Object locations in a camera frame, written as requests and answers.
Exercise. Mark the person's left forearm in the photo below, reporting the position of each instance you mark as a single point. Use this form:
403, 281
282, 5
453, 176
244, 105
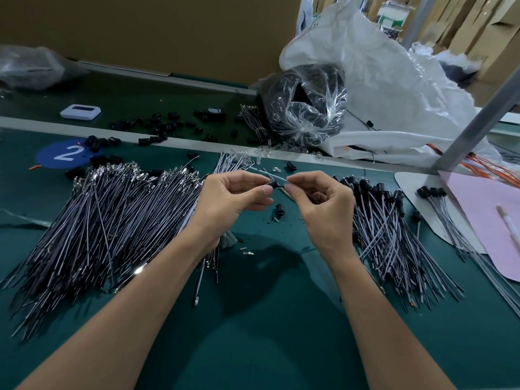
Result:
118, 325

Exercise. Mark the stack of cardboard boxes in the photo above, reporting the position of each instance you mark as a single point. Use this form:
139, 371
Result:
491, 32

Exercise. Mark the large white plastic sack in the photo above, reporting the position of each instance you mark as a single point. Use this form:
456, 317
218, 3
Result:
394, 81

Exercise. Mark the small white timer device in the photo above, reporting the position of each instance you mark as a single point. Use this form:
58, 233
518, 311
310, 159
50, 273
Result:
80, 112

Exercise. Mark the grey metal frame post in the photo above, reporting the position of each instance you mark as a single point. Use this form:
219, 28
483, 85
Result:
420, 18
478, 122

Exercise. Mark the pink paper sheet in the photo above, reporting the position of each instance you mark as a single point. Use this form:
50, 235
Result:
486, 221

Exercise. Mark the person's left hand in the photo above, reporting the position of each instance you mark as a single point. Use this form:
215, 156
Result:
227, 205

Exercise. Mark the clear bag with black contents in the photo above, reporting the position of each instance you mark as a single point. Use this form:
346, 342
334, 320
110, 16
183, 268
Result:
305, 104

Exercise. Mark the blue round number sticker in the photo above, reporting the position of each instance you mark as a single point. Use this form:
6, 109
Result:
65, 154

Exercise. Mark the person's right hand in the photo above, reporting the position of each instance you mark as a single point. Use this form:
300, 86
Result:
329, 215

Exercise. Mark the person's right forearm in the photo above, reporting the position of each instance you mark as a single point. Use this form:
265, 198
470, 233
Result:
390, 333

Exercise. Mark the white pen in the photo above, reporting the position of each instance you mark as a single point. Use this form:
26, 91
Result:
509, 225

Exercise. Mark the crumpled clear plastic bag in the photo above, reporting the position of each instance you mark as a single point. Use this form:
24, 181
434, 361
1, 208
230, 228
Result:
32, 67

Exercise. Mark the small clear plastic piece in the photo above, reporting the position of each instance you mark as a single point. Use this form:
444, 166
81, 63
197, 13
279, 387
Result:
229, 238

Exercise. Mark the black plastic caps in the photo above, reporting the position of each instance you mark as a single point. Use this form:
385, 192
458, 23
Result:
154, 134

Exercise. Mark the clear plastic strip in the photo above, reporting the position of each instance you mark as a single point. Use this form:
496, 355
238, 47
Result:
23, 217

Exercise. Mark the brown cardboard panel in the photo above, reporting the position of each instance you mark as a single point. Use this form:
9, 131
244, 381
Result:
162, 32

